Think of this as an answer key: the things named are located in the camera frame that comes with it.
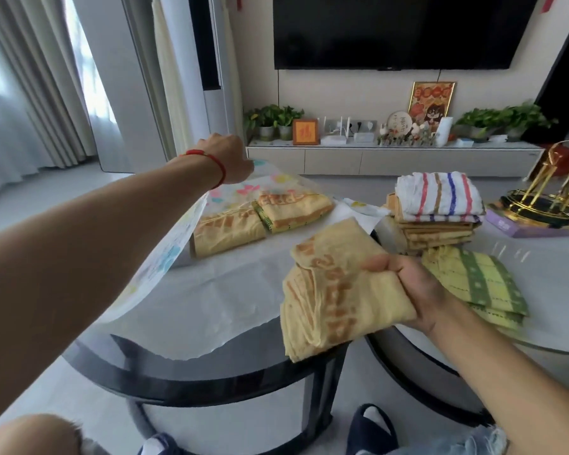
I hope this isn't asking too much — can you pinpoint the person's left hand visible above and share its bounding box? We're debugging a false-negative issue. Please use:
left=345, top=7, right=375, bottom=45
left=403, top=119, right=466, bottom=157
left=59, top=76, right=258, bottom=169
left=196, top=132, right=255, bottom=190

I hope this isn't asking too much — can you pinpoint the person's right hand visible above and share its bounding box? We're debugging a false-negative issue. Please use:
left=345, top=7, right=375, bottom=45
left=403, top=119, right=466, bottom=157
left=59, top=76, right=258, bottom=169
left=362, top=253, right=450, bottom=335

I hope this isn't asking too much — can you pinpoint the yellow orange-print towel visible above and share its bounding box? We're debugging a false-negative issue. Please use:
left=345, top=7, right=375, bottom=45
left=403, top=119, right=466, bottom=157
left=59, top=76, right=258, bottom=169
left=281, top=218, right=418, bottom=364

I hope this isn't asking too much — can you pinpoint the clear colourful-print plastic bag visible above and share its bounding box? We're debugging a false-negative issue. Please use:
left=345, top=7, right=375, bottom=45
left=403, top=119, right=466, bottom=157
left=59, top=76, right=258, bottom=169
left=94, top=158, right=278, bottom=327

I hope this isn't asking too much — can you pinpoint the person's right forearm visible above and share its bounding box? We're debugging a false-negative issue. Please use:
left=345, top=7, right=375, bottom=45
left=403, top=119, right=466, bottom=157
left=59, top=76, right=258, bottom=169
left=419, top=298, right=569, bottom=455

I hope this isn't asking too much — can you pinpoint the person's left forearm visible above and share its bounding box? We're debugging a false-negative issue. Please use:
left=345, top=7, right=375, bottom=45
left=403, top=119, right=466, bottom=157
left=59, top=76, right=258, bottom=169
left=0, top=154, right=223, bottom=429

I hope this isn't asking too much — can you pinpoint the green potted plant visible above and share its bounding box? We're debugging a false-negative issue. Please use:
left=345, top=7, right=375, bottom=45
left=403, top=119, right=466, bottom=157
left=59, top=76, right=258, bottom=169
left=454, top=102, right=559, bottom=143
left=243, top=104, right=305, bottom=143

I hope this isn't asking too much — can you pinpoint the stack of folded yellow towels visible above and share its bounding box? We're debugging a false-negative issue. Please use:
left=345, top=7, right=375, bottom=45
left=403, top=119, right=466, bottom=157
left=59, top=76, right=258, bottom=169
left=385, top=193, right=484, bottom=255

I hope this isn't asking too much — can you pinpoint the yellow towel with green edge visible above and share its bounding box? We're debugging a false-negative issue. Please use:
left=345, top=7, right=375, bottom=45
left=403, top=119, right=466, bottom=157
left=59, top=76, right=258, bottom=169
left=252, top=188, right=335, bottom=235

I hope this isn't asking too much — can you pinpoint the orange framed picture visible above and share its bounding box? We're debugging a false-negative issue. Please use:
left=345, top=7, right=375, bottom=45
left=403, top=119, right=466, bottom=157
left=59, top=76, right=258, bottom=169
left=292, top=118, right=320, bottom=146

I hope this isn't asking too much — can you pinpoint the white striped folded towel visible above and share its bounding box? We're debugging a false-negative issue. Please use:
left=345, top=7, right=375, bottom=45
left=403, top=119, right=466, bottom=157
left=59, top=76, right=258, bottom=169
left=395, top=171, right=487, bottom=223

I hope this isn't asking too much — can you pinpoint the white router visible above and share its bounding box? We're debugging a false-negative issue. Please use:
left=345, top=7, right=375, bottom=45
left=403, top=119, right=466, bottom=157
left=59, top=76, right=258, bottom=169
left=320, top=117, right=349, bottom=146

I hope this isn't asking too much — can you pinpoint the yellow green checked towel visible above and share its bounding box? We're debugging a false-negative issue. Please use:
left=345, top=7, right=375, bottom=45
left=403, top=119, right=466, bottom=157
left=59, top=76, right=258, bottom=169
left=420, top=246, right=531, bottom=333

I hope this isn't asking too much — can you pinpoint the white low tv cabinet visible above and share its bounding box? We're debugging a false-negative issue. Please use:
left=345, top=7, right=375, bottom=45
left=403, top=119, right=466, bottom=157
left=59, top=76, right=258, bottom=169
left=246, top=138, right=546, bottom=180

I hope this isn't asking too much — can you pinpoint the white standing air conditioner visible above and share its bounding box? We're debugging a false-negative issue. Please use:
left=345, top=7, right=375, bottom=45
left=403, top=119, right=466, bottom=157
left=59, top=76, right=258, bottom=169
left=184, top=0, right=245, bottom=154

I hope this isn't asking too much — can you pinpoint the cream curtain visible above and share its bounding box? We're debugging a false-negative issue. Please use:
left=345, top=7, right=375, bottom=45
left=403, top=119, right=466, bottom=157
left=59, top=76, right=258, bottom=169
left=149, top=0, right=196, bottom=159

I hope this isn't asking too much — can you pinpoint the white plastic sheet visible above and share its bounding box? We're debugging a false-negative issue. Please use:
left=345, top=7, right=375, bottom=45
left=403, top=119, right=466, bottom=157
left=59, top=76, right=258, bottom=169
left=94, top=198, right=392, bottom=361

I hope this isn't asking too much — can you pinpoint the row of small figurines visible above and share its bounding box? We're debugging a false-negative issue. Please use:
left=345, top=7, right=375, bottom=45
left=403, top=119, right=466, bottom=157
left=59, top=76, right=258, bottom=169
left=376, top=122, right=438, bottom=148

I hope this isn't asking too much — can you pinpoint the purple flat box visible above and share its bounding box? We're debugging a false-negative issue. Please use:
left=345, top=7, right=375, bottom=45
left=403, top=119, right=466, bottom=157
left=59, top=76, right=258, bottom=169
left=485, top=208, right=569, bottom=240

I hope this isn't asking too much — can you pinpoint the dark blue slipper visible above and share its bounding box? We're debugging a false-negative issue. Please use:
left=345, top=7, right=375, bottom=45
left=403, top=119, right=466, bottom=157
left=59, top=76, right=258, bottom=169
left=345, top=403, right=400, bottom=455
left=137, top=432, right=183, bottom=455

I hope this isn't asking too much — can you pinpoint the round black glass table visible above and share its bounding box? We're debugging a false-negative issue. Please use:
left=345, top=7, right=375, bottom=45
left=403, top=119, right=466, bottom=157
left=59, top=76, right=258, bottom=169
left=61, top=158, right=400, bottom=455
left=364, top=203, right=569, bottom=428

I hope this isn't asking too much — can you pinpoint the gold rack on black tray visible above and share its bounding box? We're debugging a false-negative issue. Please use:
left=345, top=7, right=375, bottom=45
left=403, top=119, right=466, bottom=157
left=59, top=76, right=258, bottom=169
left=499, top=140, right=569, bottom=229

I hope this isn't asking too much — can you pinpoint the person's right leg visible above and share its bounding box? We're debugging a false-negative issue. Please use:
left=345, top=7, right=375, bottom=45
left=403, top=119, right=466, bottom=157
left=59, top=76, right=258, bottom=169
left=389, top=425, right=509, bottom=455

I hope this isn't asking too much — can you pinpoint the person's leg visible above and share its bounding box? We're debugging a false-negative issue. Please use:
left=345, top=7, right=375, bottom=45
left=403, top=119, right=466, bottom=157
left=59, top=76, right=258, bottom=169
left=0, top=414, right=105, bottom=455
left=389, top=425, right=509, bottom=455

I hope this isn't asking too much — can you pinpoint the grey window curtain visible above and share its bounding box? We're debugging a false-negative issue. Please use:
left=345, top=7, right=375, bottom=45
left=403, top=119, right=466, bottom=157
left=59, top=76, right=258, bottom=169
left=0, top=0, right=99, bottom=197

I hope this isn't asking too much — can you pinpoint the person's left leg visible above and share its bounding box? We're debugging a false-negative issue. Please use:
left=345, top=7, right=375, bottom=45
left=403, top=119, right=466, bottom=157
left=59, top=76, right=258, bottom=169
left=0, top=414, right=105, bottom=455

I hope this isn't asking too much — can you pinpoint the red string bracelet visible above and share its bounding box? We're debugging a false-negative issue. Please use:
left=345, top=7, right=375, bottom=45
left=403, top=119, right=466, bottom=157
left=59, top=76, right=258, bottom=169
left=180, top=149, right=227, bottom=190

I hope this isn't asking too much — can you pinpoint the wall socket panel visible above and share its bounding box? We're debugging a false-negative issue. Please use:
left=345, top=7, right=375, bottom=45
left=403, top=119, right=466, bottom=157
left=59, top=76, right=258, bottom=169
left=324, top=118, right=378, bottom=134

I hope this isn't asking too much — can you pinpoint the cartoon picture in gold frame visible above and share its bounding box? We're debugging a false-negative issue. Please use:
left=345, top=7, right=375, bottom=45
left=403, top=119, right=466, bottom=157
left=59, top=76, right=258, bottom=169
left=407, top=81, right=456, bottom=134

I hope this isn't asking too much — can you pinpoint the black wall television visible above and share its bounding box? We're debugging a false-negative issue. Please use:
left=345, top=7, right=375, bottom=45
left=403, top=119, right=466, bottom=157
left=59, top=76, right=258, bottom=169
left=272, top=0, right=541, bottom=71

